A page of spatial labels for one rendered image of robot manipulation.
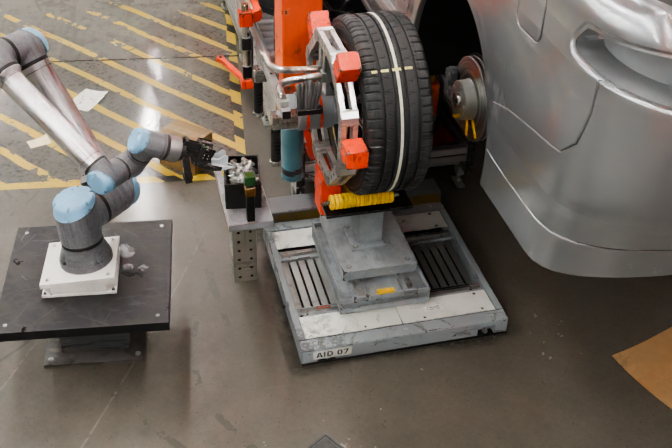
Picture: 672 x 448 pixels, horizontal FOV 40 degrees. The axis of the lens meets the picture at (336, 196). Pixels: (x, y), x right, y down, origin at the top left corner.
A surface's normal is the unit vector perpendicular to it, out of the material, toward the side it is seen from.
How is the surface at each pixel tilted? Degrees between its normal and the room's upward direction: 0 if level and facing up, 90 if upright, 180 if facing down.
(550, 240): 94
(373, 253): 0
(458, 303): 0
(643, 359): 3
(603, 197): 95
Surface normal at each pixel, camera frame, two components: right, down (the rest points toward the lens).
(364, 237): 0.25, 0.57
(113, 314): 0.03, -0.81
